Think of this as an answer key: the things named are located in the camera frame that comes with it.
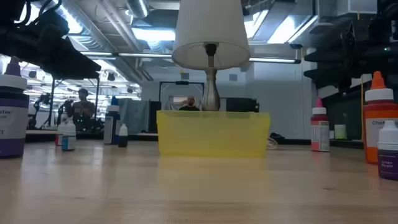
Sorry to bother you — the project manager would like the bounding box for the clear lamp power cord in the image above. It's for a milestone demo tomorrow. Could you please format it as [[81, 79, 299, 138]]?
[[266, 136, 280, 149]]

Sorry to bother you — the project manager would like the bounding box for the silver table lamp white shade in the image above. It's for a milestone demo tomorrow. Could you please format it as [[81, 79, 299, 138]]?
[[171, 0, 251, 112]]

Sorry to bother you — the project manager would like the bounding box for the yellow mat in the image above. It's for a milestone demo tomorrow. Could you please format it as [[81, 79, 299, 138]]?
[[156, 110, 271, 158]]

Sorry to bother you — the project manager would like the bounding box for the pale green canister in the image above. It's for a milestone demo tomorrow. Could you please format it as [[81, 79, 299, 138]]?
[[334, 124, 348, 141]]

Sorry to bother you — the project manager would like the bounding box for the large orange food coloring bottle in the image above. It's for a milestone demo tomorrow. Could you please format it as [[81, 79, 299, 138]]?
[[363, 70, 398, 166]]

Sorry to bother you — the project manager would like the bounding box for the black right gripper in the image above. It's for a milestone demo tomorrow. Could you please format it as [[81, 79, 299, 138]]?
[[303, 20, 379, 91]]

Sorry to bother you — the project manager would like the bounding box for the standing person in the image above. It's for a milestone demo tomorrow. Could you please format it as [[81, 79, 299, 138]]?
[[72, 88, 96, 131]]

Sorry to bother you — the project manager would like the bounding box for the large purple food coloring bottle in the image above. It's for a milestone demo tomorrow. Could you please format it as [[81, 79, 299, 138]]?
[[0, 56, 30, 160]]

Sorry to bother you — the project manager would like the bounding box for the grey cloth cover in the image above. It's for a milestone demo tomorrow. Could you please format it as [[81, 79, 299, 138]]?
[[117, 98, 150, 135]]

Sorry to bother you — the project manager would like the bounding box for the seated person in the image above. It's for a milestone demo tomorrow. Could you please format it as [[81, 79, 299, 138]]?
[[178, 95, 201, 112]]

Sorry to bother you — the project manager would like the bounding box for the large blue food coloring bottle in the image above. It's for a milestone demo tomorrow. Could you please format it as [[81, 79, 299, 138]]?
[[103, 96, 121, 146]]

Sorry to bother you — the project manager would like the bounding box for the black overhead rig frame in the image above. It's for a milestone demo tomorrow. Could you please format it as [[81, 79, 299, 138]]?
[[158, 80, 205, 110]]

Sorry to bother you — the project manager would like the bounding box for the small dropper bottle blue label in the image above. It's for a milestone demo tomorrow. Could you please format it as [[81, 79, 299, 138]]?
[[61, 119, 77, 152]]

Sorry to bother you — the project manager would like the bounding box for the black monitor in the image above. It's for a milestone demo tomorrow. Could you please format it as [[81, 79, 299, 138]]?
[[225, 97, 260, 113]]

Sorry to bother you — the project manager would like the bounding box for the small dropper bottle red label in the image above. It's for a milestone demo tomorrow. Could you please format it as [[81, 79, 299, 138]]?
[[55, 123, 64, 147]]

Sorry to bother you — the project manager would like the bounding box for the black aluminium table frame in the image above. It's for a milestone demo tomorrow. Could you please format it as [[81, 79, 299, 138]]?
[[24, 133, 364, 149]]

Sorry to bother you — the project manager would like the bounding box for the small dropper bottle purple label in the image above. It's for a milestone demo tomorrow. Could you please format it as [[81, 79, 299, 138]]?
[[377, 120, 398, 182]]

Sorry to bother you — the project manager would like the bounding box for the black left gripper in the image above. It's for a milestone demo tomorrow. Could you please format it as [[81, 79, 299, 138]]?
[[0, 12, 103, 80]]

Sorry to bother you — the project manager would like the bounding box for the small black dropper bottle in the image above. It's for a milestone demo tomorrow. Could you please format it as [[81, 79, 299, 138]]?
[[118, 123, 129, 148]]

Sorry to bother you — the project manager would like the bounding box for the large pink food coloring bottle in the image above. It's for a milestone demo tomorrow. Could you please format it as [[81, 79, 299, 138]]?
[[310, 97, 331, 153]]

